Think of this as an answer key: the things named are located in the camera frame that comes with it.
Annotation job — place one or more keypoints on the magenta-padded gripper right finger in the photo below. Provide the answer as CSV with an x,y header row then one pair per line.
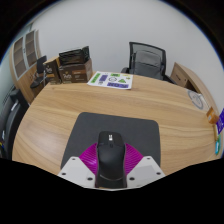
x,y
146,170

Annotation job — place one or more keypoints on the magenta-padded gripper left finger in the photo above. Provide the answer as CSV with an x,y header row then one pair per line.
x,y
75,170

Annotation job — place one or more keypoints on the black computer mouse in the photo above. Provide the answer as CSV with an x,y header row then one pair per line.
x,y
110,158

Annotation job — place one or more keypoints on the dark grey mouse pad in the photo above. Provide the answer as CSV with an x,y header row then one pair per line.
x,y
140,133

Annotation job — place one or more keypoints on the black bulky chair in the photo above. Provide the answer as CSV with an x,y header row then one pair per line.
x,y
11,126

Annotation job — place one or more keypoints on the purple card package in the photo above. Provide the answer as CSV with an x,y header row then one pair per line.
x,y
220,122

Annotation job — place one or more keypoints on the white sticker sheet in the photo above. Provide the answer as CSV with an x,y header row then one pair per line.
x,y
110,80

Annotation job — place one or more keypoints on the large brown cardboard box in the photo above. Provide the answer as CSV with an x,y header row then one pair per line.
x,y
76,72

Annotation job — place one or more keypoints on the wooden side desk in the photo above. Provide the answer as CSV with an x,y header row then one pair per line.
x,y
182,76

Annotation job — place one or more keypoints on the small brown cardboard box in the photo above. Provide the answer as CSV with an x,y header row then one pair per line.
x,y
51,71

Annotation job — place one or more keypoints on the black swivel chair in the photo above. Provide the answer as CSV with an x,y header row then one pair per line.
x,y
40,71

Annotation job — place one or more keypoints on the grey backpack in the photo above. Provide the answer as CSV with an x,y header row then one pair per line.
x,y
147,65

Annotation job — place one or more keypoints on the black cardboard box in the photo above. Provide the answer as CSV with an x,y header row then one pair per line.
x,y
74,56

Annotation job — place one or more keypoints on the black mesh office chair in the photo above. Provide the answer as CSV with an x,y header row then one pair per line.
x,y
163,55

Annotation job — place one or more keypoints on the wooden shelf unit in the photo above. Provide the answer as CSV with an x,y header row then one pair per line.
x,y
23,56

